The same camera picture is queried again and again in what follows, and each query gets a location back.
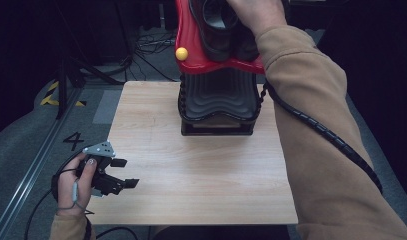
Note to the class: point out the black metal stand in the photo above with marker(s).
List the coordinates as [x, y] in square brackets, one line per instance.
[62, 86]

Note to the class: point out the grey floor tape patch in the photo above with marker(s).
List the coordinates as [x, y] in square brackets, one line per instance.
[107, 106]

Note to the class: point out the red and black shoe rack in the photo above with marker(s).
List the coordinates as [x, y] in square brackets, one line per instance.
[221, 100]

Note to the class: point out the person's left hand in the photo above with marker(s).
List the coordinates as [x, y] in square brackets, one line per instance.
[67, 190]

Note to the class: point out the yellow and black floor tape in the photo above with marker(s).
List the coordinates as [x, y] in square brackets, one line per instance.
[48, 99]

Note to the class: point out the person's right hand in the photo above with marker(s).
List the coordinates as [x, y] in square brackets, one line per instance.
[257, 13]

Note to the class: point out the metal floor rail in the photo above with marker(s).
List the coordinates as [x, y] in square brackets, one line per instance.
[31, 170]

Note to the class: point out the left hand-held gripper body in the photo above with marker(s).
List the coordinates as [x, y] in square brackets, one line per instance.
[102, 181]

